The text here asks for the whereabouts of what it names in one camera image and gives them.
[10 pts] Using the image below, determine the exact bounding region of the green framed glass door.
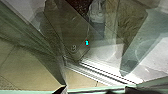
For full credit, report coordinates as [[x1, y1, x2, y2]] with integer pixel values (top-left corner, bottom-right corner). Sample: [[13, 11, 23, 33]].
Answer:
[[0, 0, 168, 94]]

